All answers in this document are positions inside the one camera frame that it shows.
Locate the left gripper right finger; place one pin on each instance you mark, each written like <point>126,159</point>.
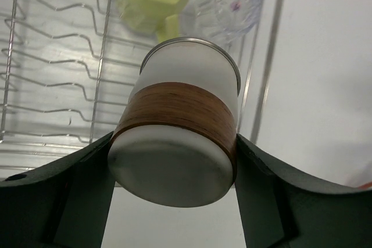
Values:
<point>282,206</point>

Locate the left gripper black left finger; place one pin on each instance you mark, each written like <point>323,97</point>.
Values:
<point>64,203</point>

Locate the brown metal-lined cup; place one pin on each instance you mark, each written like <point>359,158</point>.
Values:
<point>175,144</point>

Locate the large clear plastic tumbler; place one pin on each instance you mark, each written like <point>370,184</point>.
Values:
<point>219,21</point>

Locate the clear wire dish rack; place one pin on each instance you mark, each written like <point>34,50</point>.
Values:
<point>67,68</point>

